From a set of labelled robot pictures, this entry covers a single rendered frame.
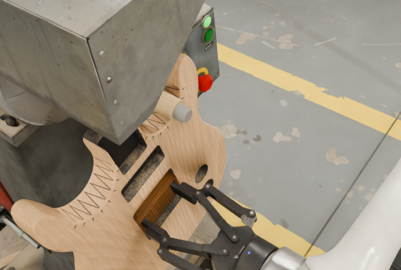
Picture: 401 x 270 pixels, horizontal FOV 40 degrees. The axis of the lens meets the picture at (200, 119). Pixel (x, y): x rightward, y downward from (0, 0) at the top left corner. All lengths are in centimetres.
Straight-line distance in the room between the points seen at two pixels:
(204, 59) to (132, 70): 66
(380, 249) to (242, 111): 184
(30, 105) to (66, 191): 46
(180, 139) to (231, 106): 159
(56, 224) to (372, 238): 38
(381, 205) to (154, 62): 30
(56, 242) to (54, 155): 48
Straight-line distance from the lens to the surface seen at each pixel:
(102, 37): 47
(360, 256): 63
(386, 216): 64
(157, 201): 89
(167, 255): 86
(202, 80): 116
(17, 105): 86
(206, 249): 84
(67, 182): 128
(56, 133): 118
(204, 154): 96
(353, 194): 219
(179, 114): 74
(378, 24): 289
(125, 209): 83
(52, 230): 73
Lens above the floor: 181
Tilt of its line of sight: 49 degrees down
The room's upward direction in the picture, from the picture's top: 8 degrees counter-clockwise
